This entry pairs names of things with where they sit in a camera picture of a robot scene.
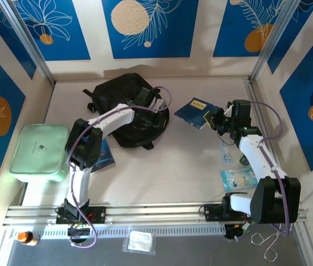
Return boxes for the clear zip bag white pad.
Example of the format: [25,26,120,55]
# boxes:
[122,226,157,255]

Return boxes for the aluminium mounting rail frame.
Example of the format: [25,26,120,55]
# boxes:
[2,201,308,227]

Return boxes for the blue ocean picture book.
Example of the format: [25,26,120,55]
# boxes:
[91,138,116,174]

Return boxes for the metal wire tongs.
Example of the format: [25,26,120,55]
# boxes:
[250,231,284,262]

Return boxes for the black right connector box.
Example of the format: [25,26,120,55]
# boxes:
[225,223,253,241]

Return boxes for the clear blue snack packet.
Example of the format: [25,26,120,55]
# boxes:
[220,167,258,192]

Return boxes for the dark blue yellow-label book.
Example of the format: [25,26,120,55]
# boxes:
[174,96,220,131]

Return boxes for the orange-capped brown bottle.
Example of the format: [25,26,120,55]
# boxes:
[17,231,40,247]

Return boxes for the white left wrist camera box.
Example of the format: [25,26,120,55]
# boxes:
[148,98,166,111]

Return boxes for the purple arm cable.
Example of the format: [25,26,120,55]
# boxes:
[233,101,291,241]
[66,86,174,248]

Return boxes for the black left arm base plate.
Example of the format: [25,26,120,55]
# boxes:
[55,206,107,224]

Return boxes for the white slotted cable duct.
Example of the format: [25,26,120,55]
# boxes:
[6,224,226,238]

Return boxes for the green storage box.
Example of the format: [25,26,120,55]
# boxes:
[8,124,71,183]

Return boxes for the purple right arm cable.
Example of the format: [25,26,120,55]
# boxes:
[233,101,291,241]

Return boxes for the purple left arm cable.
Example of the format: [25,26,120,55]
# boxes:
[66,86,174,248]

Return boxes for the black left connector box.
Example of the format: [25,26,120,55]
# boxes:
[67,224,92,239]

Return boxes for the black backpack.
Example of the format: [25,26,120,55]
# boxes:
[83,73,171,150]

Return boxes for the black connector box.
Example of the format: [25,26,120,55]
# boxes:
[225,223,253,241]
[67,224,92,239]

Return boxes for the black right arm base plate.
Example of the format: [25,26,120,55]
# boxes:
[203,203,254,222]

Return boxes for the aluminium corner post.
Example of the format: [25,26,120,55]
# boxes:
[249,0,300,84]
[0,0,56,85]

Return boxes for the aluminium table side rail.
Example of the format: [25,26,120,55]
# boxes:
[243,78,290,178]

